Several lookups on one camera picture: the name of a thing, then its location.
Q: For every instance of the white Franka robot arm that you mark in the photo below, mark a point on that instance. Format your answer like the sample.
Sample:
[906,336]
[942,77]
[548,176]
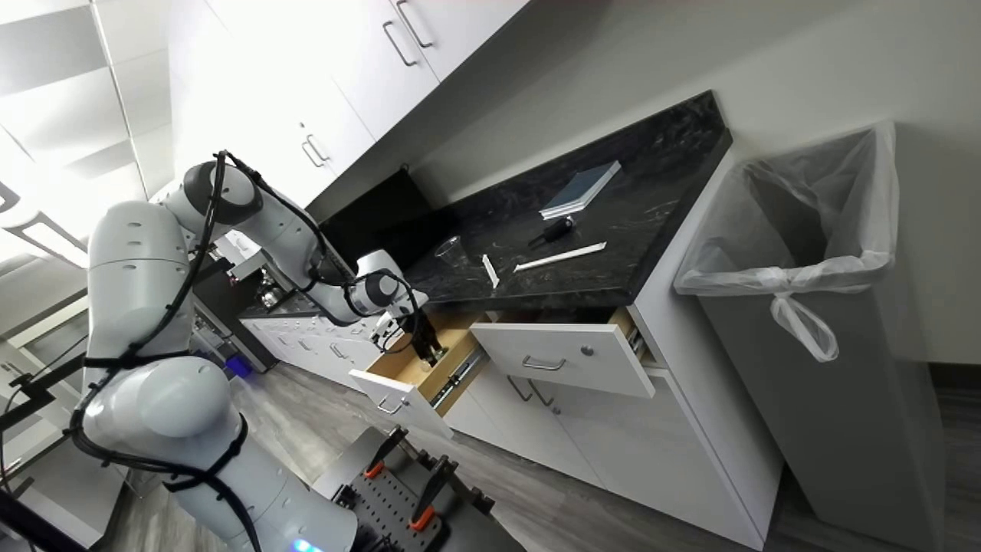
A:
[143,266]

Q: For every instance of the white paper strip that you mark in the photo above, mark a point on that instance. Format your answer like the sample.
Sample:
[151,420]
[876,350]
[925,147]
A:
[492,270]
[558,255]

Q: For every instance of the grey trash bin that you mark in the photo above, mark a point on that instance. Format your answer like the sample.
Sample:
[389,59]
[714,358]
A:
[818,410]

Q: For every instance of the wooden drawer with white front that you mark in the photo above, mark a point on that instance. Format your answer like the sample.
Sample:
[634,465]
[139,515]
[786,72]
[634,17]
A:
[417,371]
[561,358]

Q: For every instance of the black box appliance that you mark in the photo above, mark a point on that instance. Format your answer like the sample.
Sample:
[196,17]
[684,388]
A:
[395,218]

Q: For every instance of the clear plastic cup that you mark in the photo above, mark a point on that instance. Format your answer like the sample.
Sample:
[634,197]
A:
[448,254]

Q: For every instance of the white base cabinet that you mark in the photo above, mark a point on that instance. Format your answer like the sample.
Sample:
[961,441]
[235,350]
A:
[634,449]

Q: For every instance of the black perforated board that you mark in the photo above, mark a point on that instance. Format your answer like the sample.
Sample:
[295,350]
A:
[410,501]

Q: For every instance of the clear plastic bin bag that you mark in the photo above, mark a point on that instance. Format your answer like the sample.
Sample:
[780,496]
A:
[818,203]

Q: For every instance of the white shelf unit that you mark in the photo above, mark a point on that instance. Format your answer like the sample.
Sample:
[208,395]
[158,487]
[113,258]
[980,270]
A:
[62,63]

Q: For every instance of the black robot stand frame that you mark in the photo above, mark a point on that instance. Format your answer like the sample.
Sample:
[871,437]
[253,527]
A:
[21,523]

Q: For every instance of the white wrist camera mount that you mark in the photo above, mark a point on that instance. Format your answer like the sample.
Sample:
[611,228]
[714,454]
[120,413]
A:
[389,332]

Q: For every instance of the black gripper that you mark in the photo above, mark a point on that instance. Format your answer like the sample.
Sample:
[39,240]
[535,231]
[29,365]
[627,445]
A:
[417,326]

